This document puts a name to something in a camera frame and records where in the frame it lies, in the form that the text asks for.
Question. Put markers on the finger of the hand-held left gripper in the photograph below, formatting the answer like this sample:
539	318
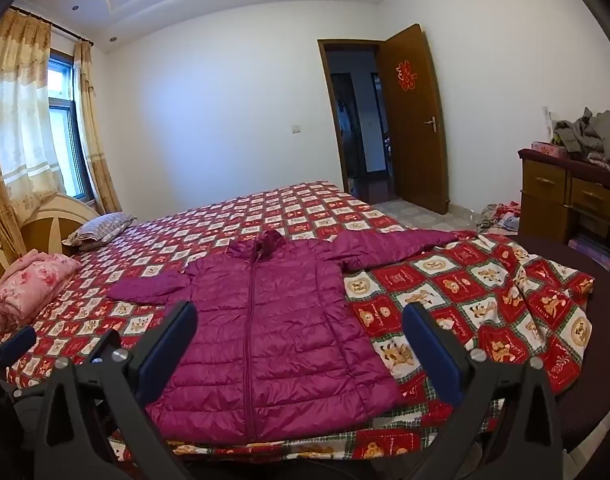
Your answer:
16	346

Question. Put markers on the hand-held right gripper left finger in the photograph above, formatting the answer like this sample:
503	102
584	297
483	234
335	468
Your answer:
167	355

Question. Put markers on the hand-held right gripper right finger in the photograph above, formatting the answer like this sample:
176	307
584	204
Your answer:
432	355

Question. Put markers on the purple puffer jacket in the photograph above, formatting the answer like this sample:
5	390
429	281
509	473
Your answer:
285	335

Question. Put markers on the clothes on floor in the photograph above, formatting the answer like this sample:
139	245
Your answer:
500	217

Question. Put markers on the pile of grey clothes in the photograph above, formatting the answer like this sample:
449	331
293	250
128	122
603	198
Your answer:
590	135

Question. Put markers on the pink folded blanket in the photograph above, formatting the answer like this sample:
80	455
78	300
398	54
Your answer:
30	285

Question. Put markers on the red printed bedsheet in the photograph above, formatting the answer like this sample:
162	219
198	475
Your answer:
485	285

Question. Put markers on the wooden headboard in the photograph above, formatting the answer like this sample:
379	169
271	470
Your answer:
50	225

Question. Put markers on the striped pillow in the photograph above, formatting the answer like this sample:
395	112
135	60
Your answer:
102	230

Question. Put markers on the dark round bed base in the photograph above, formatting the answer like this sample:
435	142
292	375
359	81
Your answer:
600	360

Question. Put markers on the wooden dresser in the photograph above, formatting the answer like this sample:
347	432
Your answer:
542	195

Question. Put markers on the brown wooden door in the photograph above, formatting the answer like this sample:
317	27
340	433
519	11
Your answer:
410	160

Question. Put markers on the wide beige curtain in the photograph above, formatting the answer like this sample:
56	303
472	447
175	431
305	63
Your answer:
20	125

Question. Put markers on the window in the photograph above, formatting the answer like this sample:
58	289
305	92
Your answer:
65	130

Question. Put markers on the narrow beige curtain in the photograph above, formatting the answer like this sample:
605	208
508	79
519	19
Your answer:
92	125

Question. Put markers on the pink box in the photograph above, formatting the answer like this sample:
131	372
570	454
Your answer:
547	148

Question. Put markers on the red door decoration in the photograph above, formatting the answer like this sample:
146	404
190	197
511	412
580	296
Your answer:
407	76

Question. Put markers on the dark curtain rod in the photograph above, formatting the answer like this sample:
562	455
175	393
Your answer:
60	30

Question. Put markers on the brown door frame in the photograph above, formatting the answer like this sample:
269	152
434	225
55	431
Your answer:
326	90

